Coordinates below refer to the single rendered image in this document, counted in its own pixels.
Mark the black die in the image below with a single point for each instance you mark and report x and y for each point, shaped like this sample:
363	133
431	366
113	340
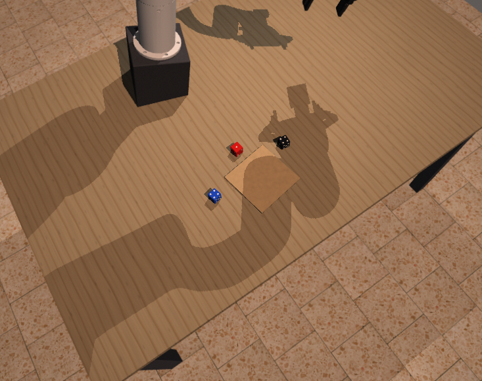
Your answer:
283	142

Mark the tan mat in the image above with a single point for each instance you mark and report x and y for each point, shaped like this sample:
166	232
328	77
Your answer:
262	178

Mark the red die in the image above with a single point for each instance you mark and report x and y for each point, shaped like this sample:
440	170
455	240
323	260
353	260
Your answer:
236	149

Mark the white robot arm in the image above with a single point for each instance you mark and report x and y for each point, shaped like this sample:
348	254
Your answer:
156	38

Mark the blue die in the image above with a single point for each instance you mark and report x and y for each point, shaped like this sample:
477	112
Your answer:
214	195

